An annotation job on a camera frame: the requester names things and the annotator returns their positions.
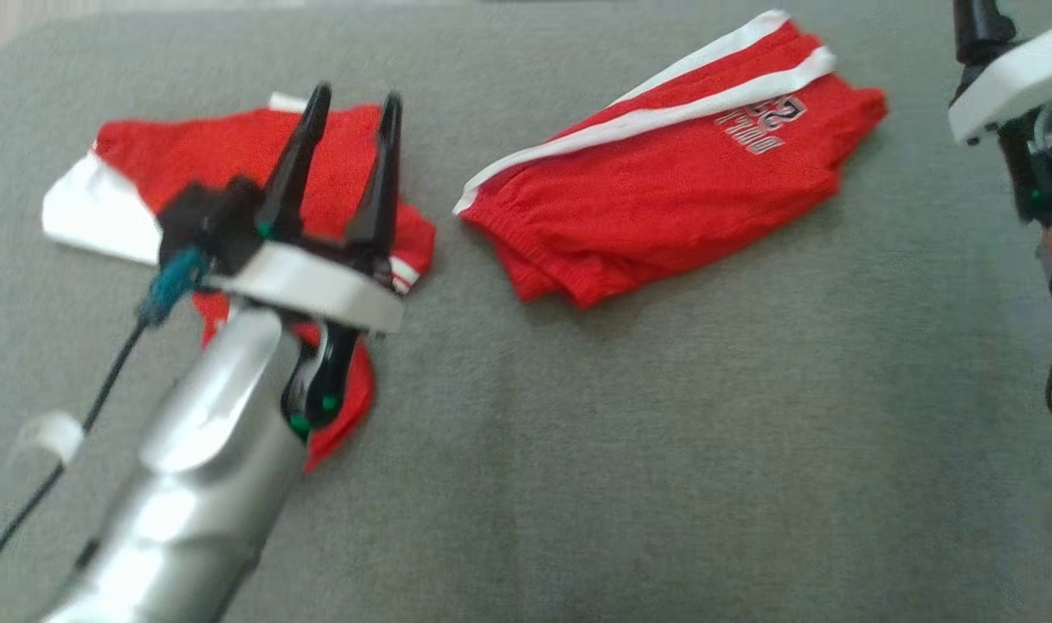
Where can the red white Bulls jersey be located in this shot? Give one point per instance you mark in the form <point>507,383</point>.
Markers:
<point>137,151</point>

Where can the large grey fabric sofa seat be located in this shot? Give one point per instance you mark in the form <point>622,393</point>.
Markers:
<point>664,433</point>

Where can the red shorts with white stripes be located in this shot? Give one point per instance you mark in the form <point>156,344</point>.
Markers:
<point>664,199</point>

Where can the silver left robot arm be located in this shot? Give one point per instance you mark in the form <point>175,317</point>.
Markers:
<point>197,484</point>

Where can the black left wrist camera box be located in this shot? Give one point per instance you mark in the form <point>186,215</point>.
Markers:
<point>202,221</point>

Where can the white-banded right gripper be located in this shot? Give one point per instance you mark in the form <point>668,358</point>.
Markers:
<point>1019,78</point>

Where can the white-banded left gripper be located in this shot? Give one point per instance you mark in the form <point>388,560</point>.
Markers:
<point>318,284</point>

